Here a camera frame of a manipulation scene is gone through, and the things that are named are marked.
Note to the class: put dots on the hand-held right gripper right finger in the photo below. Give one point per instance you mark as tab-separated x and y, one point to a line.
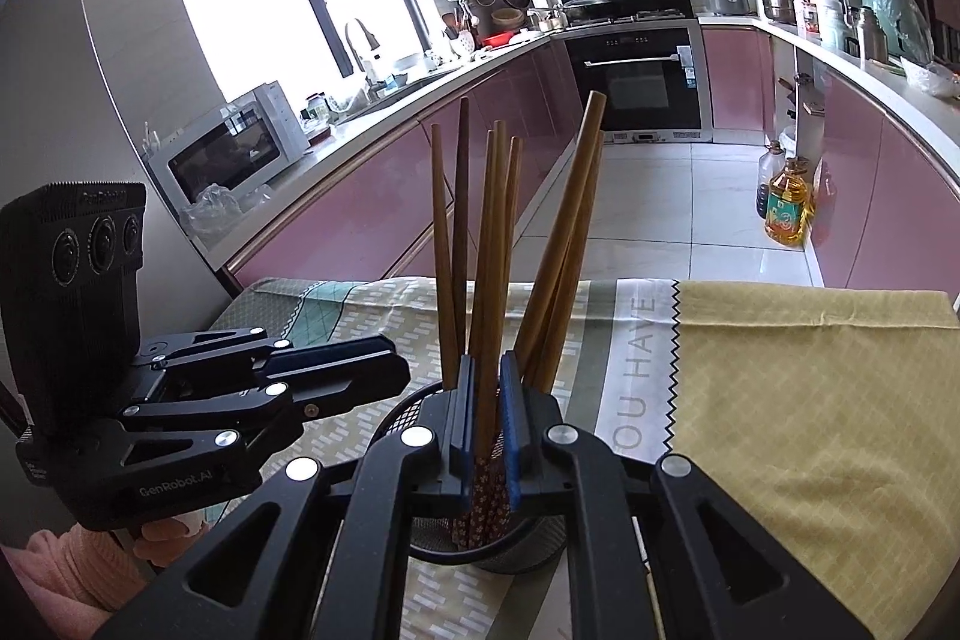
511	415

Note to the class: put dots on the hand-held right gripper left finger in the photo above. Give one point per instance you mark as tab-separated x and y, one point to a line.
466	415

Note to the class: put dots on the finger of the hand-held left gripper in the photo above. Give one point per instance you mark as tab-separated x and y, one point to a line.
337	398
337	359

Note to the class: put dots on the single red-tipped chopstick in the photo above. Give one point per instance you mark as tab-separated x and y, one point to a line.
493	310

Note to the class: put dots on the black mesh holder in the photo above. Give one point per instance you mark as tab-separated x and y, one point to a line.
525	546

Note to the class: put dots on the group of wooden chopsticks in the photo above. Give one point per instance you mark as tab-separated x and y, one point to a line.
460	235

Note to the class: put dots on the person's left hand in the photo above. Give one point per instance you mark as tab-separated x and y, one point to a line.
165	527

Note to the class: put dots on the green checked cloth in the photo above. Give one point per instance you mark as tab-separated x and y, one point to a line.
292	302

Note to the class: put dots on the beige dash-patterned tablecloth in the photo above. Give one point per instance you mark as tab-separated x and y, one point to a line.
420	317

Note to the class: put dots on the pink base cabinet run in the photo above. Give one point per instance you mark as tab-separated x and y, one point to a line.
337	212
900	183

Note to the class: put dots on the clear plastic bag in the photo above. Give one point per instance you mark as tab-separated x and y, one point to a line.
214	212

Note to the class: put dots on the grey refrigerator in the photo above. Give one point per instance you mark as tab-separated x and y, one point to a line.
67	108

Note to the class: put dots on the white microwave oven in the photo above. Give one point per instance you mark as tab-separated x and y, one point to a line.
217	160

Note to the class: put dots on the steel kitchen faucet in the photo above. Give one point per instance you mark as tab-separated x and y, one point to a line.
360	48

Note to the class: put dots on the kitchen window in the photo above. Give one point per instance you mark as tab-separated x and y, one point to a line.
225	10

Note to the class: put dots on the yellow cooking oil bottle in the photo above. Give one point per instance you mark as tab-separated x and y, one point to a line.
787	205

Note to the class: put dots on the dark liquid bottle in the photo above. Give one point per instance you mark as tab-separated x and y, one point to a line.
769	175

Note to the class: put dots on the red basin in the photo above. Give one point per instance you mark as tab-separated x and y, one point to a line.
496	39

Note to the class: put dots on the built-in black oven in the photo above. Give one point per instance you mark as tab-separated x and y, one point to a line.
637	78

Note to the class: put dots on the narrow pink base cabinet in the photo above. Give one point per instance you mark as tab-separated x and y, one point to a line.
739	78

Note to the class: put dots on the wok with glass lid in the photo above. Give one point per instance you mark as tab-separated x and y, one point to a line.
589	6

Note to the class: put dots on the steel thermos flask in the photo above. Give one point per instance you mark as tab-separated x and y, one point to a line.
870	36

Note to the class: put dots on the teal covered appliance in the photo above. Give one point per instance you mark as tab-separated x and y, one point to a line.
892	18

